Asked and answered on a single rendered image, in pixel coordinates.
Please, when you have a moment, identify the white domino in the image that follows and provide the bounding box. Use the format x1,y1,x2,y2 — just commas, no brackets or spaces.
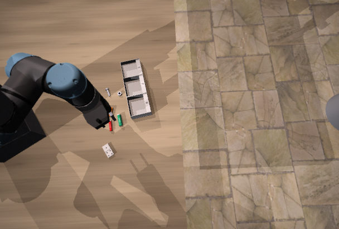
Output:
102,144,114,158

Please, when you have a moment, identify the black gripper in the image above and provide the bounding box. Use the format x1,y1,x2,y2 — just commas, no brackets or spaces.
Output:
74,87,116,130

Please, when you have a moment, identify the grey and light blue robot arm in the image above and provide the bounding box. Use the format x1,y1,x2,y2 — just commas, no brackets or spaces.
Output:
0,52,95,145

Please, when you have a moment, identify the grey rack of three bins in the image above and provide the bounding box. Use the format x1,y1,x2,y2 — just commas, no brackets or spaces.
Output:
120,58,152,119

